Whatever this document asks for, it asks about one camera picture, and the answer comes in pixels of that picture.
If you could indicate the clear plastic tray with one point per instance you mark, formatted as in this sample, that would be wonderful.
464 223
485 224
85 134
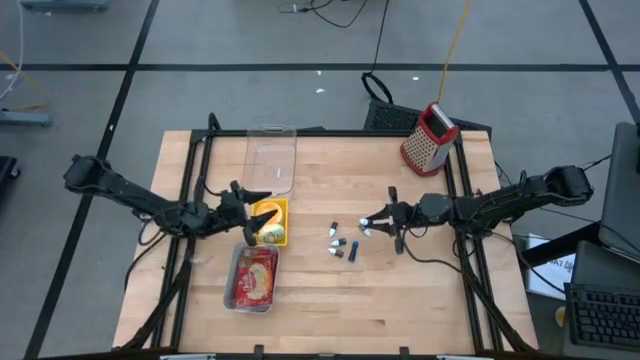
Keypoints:
270 160

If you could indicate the white paper sheet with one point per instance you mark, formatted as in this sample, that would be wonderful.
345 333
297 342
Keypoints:
555 275

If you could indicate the brown food colouring bottle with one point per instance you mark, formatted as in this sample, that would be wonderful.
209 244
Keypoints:
337 253

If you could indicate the black mesh computer case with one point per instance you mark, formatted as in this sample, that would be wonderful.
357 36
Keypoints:
390 117

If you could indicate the red noodle package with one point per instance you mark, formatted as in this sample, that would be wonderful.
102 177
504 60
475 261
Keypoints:
255 280

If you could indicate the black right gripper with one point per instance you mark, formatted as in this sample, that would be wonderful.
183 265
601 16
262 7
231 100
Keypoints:
425 210

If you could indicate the red metal box grater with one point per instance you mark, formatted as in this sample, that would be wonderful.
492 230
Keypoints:
425 150

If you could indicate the dark food colouring bottle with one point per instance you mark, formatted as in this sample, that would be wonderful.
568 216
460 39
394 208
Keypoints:
332 230
364 221
340 242

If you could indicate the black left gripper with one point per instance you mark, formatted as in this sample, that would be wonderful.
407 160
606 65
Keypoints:
231 212

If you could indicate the grey plastic bin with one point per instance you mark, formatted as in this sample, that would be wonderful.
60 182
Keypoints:
227 295

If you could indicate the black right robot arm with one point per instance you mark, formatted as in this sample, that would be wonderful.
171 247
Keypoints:
520 200

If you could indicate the large computer monitor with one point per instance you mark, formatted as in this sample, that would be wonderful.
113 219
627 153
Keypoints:
620 190

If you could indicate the grey floor stand base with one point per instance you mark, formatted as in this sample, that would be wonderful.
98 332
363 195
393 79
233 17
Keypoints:
25 118
65 4

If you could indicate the yellow plastic basket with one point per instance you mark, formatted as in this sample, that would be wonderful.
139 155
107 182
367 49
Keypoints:
286 222

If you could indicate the squishy toy donut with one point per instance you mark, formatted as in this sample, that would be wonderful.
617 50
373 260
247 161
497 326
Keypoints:
275 207

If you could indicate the blue ball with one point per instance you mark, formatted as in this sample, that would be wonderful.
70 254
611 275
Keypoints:
353 252

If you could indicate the black keyboard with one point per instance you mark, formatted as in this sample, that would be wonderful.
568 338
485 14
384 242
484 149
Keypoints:
605 315

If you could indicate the teal iced toy donut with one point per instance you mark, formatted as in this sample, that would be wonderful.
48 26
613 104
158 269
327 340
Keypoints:
274 233

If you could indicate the green food colouring bottle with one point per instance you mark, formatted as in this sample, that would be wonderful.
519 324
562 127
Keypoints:
366 231

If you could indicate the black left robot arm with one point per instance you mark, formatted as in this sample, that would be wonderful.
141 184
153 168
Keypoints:
130 197

